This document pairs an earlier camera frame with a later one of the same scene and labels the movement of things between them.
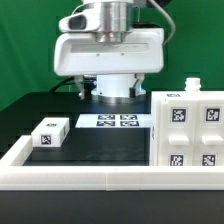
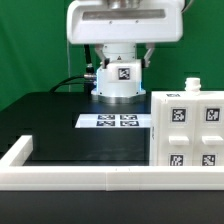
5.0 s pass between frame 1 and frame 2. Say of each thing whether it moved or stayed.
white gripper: moved
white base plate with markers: stayed
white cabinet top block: moved
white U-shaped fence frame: stayed
